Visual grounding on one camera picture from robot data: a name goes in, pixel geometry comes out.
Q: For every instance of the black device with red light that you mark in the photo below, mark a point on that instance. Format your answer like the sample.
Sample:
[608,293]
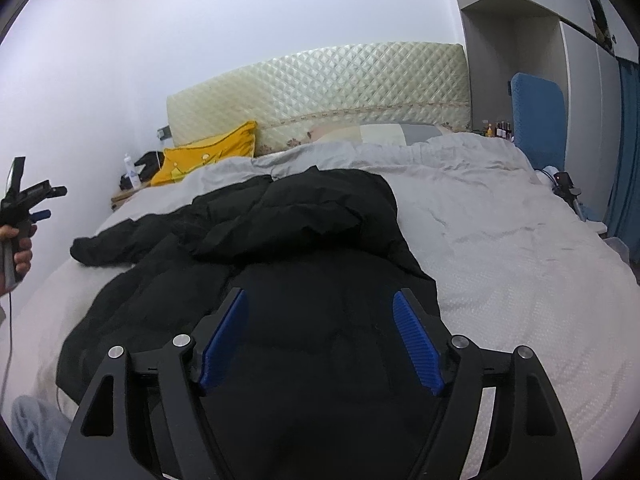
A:
[565,185]

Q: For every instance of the patchwork pillow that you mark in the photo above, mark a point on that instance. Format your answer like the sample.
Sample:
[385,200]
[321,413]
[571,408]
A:
[380,135]

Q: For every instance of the wooden nightstand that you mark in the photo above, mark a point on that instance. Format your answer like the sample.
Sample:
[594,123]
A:
[122,199]

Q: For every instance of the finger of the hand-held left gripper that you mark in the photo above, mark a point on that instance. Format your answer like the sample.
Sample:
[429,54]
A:
[41,215]
[47,191]

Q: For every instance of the person's left hand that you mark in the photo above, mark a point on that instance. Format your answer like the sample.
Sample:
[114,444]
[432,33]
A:
[20,255]

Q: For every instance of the blue curtain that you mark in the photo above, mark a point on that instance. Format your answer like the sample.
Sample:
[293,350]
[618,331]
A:
[622,150]

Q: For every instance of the black bag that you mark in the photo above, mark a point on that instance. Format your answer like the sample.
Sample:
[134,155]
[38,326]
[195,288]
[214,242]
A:
[147,165]

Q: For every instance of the black puffer jacket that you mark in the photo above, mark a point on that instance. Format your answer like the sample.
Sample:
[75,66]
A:
[280,270]

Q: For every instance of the white plastic bottle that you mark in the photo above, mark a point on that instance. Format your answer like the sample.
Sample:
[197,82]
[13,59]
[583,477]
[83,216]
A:
[131,174]

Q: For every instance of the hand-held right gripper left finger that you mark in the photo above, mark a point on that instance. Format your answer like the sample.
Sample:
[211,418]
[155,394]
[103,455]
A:
[226,337]

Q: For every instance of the group of small bottles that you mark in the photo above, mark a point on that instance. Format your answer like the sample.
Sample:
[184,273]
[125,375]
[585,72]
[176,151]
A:
[497,130]

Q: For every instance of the quilted cream headboard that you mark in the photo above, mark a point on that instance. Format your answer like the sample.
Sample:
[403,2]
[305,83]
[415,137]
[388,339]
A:
[340,90]

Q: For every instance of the grey wardrobe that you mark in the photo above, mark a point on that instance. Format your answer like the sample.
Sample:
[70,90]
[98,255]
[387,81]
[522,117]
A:
[550,35]

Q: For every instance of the person's jeans leg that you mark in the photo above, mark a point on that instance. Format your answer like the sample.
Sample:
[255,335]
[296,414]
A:
[35,430]

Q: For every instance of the blue chair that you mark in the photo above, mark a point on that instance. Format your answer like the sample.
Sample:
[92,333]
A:
[540,125]

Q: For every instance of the yellow pillow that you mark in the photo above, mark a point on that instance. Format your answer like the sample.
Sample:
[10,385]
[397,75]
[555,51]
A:
[210,155]

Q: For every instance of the grey bed sheet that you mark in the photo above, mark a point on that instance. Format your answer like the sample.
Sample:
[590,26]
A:
[500,260]

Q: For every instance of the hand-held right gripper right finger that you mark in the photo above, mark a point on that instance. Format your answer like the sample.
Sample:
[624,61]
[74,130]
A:
[413,340]

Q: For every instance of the wall socket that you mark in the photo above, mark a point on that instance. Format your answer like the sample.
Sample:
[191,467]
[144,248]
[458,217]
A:
[162,133]

